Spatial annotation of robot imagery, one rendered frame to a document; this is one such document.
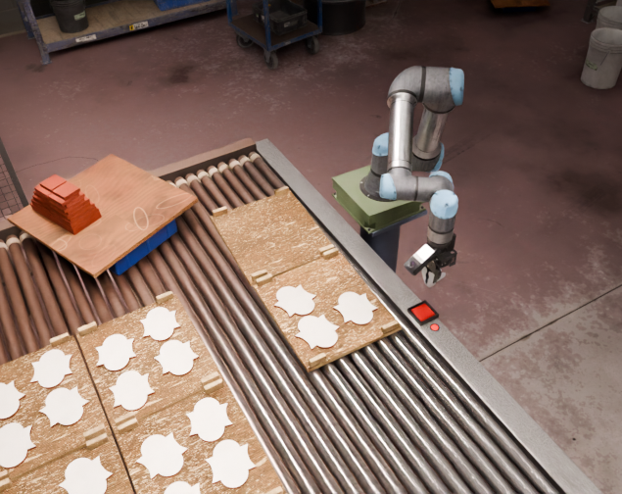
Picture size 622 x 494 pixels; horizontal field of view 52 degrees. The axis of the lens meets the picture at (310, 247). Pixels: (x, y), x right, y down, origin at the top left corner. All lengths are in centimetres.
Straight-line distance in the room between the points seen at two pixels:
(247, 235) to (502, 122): 287
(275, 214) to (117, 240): 61
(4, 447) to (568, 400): 236
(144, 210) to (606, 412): 222
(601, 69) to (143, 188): 383
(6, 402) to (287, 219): 116
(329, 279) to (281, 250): 23
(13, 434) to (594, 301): 282
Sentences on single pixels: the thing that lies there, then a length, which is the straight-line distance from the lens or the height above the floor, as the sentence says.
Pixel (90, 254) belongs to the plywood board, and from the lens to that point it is 235.
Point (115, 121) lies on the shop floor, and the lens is 507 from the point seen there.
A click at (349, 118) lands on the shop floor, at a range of 481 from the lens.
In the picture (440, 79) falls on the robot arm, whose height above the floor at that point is 155.
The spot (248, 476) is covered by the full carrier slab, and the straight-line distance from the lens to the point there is 185.
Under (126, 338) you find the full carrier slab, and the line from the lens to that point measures 219.
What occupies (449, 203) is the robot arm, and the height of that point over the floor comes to 141.
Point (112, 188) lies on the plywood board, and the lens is 262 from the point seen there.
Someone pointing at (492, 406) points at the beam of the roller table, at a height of 91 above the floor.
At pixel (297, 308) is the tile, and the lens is 216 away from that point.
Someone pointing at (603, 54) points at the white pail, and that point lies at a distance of 539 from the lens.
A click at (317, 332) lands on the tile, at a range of 209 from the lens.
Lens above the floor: 258
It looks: 44 degrees down
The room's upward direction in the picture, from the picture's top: 2 degrees counter-clockwise
